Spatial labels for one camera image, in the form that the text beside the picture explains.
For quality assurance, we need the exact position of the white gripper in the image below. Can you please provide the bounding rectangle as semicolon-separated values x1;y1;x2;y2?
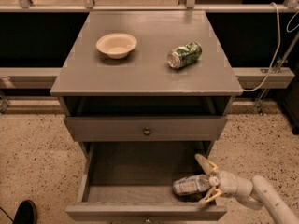
195;154;247;206

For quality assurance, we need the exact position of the clear plastic water bottle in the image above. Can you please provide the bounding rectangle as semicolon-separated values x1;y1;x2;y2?
173;175;220;196

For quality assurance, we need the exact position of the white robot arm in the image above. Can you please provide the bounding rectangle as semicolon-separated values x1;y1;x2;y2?
195;154;299;224

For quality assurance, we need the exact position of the round brass drawer knob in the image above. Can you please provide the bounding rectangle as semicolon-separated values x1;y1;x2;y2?
143;127;151;136

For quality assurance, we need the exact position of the open grey middle drawer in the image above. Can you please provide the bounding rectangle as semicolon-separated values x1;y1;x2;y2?
66;142;227;222

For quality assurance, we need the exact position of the grey wooden drawer cabinet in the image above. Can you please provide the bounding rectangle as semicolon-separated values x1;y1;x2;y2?
50;9;244;224

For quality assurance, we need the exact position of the closed grey top drawer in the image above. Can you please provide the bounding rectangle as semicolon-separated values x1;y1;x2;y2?
64;116;227;142

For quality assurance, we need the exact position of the crushed green soda can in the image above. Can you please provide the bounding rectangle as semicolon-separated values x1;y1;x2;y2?
167;42;202;69

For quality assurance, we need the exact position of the white paper bowl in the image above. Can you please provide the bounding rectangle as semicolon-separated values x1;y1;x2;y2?
96;33;137;59

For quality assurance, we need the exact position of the black shoe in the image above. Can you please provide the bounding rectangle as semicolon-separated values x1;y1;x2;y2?
13;200;37;224

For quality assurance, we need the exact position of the white cable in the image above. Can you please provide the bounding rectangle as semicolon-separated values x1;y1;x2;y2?
242;1;299;93

